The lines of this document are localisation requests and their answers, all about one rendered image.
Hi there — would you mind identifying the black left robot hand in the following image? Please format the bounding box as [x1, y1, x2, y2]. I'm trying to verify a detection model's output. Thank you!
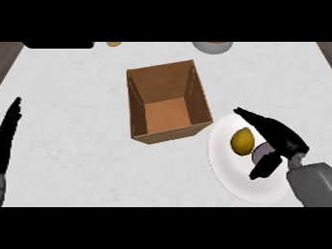
[0, 96, 24, 183]

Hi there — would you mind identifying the yellow lemon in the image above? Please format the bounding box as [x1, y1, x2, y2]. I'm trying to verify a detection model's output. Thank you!
[229, 126, 256, 157]

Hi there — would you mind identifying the open brown cardboard box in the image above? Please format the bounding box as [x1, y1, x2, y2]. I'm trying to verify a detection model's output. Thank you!
[126, 59, 214, 146]

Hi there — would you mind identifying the grey bowl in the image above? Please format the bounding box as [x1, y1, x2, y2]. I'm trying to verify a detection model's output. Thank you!
[192, 42, 235, 55]

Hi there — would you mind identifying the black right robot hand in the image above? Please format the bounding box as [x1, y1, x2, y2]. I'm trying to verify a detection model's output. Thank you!
[232, 107, 312, 181]

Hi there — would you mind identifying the black flat appliance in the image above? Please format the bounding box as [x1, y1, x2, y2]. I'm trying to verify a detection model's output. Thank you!
[22, 42, 95, 50]

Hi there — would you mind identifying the white round plate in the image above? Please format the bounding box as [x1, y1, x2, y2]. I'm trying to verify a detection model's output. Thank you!
[207, 111, 300, 205]

